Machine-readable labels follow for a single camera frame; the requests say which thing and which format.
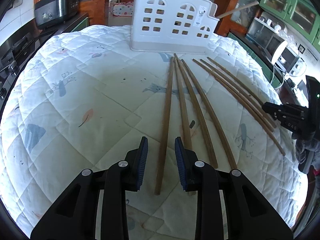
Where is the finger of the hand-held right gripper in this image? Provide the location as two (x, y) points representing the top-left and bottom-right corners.
(262, 102), (307, 115)
(274, 112), (306, 125)

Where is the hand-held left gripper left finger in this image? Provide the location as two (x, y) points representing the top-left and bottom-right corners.
(30, 136), (149, 240)

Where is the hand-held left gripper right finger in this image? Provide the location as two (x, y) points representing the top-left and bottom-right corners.
(174, 136), (293, 240)

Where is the row of wooden chopsticks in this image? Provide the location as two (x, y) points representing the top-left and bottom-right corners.
(174, 53), (286, 197)

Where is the white plastic utensil holder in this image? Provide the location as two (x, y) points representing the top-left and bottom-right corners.
(129, 0), (220, 55)

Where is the person's right hand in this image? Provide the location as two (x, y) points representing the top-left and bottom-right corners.
(293, 131), (316, 162)

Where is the green base cabinet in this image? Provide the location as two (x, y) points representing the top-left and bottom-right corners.
(260, 60), (282, 88)
(59, 17), (90, 33)

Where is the white quilted printed blanket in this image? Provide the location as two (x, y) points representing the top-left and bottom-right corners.
(0, 24), (310, 240)

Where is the polka dot playpen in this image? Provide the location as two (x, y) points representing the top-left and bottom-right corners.
(112, 1), (137, 17)

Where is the black gas stove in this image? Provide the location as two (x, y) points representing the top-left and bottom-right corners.
(0, 34), (35, 105)

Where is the black rice cooker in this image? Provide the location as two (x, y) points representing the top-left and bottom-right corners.
(34, 0), (80, 30)

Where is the green glass-front wall cabinet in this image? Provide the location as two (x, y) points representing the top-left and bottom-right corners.
(259, 0), (320, 45)

